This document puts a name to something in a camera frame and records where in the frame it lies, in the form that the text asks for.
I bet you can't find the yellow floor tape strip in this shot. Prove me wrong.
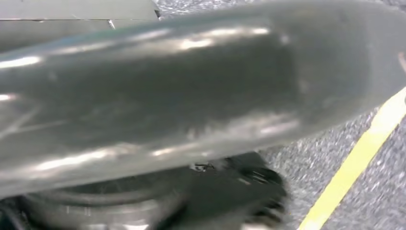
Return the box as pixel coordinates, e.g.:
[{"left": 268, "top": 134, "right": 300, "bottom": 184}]
[{"left": 298, "top": 86, "right": 406, "bottom": 230}]

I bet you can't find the glossy silver robot body shell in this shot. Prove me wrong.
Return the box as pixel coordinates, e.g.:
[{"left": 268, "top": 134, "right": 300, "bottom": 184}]
[{"left": 0, "top": 0, "right": 406, "bottom": 199}]

